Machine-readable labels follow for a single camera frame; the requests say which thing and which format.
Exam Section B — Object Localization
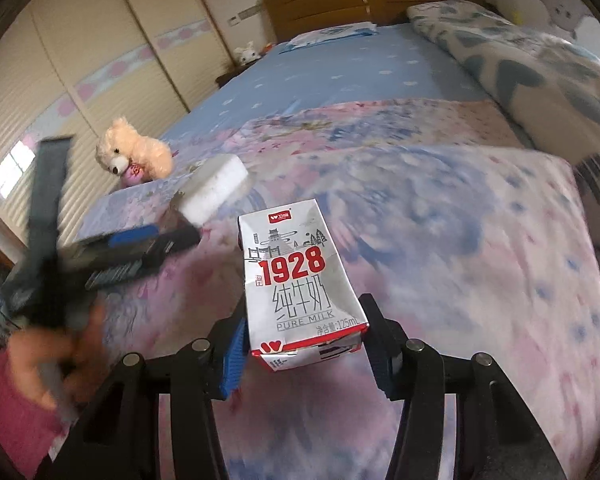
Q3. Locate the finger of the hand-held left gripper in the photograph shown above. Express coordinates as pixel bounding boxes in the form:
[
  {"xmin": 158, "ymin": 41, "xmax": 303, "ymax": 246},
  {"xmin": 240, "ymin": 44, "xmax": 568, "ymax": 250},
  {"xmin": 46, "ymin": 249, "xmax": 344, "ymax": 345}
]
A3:
[
  {"xmin": 62, "ymin": 224, "xmax": 202, "ymax": 267},
  {"xmin": 85, "ymin": 249, "xmax": 181, "ymax": 292}
]

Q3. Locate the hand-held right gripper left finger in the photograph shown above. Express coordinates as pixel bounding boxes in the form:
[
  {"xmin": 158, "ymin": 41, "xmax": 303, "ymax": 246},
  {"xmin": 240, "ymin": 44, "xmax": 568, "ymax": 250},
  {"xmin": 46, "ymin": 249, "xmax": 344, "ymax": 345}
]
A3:
[{"xmin": 37, "ymin": 317, "xmax": 249, "ymax": 480}]

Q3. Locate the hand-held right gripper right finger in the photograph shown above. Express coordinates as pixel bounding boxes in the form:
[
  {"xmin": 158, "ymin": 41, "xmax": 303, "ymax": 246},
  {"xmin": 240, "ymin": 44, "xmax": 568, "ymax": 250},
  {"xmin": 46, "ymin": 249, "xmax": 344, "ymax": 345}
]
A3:
[{"xmin": 357, "ymin": 292, "xmax": 568, "ymax": 480}]

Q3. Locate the white foam block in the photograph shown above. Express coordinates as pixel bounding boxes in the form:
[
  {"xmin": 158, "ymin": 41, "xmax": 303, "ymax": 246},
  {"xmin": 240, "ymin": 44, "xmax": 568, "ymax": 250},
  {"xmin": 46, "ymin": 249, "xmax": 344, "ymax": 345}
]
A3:
[{"xmin": 174, "ymin": 154, "xmax": 251, "ymax": 226}]

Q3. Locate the white and red milk carton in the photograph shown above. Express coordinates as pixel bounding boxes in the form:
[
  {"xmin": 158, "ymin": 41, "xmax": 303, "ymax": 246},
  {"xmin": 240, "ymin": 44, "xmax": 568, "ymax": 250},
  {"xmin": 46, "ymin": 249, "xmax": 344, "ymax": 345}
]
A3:
[{"xmin": 237, "ymin": 199, "xmax": 370, "ymax": 372}]

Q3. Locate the person's left hand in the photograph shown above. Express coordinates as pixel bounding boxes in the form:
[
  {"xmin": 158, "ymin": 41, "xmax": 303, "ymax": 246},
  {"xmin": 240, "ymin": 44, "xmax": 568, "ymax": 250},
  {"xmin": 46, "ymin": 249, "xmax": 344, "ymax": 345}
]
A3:
[{"xmin": 7, "ymin": 305, "xmax": 108, "ymax": 411}]

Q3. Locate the beige teddy bear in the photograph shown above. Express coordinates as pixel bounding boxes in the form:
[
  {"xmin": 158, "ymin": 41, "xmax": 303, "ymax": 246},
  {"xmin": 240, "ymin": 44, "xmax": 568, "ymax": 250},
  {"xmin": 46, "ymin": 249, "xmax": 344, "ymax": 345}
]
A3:
[{"xmin": 96, "ymin": 116, "xmax": 175, "ymax": 190}]

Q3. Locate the pink floral blanket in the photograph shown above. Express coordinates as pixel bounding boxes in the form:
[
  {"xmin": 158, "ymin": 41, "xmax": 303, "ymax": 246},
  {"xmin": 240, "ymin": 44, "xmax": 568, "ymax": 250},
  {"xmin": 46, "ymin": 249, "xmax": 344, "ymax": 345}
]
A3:
[{"xmin": 75, "ymin": 97, "xmax": 600, "ymax": 480}]

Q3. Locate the dark wooden nightstand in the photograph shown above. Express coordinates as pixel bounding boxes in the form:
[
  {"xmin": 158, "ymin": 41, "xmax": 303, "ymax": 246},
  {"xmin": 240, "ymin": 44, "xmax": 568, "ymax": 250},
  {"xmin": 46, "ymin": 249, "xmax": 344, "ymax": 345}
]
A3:
[{"xmin": 215, "ymin": 57, "xmax": 261, "ymax": 88}]

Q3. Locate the cream sliding-door wardrobe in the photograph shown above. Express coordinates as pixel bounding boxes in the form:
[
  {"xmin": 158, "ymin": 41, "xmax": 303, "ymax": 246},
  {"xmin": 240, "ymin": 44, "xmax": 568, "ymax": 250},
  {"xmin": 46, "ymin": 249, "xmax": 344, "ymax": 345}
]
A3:
[{"xmin": 0, "ymin": 0, "xmax": 233, "ymax": 241}]

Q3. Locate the small white plush toy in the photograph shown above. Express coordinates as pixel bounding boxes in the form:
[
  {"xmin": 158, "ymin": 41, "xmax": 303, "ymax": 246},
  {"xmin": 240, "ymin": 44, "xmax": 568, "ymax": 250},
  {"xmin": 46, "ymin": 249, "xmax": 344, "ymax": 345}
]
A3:
[{"xmin": 233, "ymin": 41, "xmax": 261, "ymax": 66}]

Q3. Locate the blue bed sheet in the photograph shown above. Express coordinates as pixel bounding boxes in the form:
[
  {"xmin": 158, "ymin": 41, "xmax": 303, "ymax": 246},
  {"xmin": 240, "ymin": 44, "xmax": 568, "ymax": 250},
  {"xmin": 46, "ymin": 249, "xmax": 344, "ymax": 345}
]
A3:
[{"xmin": 75, "ymin": 22, "xmax": 491, "ymax": 241}]

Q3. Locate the blue patterned pillow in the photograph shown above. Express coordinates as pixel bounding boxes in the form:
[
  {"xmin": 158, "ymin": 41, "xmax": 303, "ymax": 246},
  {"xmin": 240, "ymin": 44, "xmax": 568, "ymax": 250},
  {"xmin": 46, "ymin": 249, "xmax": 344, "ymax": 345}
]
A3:
[{"xmin": 279, "ymin": 21, "xmax": 380, "ymax": 53}]

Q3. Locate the wooden headboard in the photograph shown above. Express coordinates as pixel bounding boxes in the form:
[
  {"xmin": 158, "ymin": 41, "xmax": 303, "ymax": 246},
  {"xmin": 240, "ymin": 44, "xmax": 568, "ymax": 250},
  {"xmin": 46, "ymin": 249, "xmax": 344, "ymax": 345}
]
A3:
[{"xmin": 261, "ymin": 0, "xmax": 483, "ymax": 45}]

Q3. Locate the folded blue patterned quilt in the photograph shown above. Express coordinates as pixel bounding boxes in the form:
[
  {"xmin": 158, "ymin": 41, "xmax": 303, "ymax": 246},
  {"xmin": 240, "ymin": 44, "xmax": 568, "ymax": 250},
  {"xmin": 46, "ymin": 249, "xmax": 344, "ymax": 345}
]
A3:
[{"xmin": 406, "ymin": 1, "xmax": 600, "ymax": 166}]

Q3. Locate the grey cartoon bed rail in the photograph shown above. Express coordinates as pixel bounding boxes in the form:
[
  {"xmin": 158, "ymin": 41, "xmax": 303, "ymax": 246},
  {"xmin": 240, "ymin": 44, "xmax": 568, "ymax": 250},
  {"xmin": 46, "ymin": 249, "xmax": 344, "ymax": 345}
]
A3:
[{"xmin": 490, "ymin": 0, "xmax": 600, "ymax": 68}]

